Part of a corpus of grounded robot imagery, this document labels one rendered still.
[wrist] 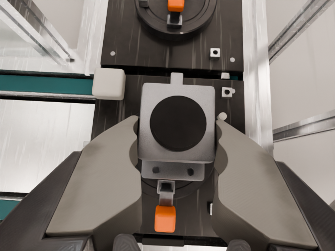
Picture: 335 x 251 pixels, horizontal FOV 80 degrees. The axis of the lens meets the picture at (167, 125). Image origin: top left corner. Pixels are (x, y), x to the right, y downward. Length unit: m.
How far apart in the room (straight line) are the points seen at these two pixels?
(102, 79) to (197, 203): 0.23
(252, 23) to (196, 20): 0.12
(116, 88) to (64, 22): 0.30
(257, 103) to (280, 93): 0.14
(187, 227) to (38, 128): 0.31
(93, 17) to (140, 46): 0.11
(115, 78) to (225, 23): 0.21
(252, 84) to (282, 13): 0.28
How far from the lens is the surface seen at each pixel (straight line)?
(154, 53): 0.36
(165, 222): 0.21
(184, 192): 0.29
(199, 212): 0.32
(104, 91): 0.32
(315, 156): 0.52
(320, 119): 0.32
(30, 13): 0.33
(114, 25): 0.40
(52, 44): 0.35
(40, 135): 0.43
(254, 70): 0.40
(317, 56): 0.60
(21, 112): 0.46
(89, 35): 0.41
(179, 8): 0.29
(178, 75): 0.17
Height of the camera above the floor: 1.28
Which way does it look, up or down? 79 degrees down
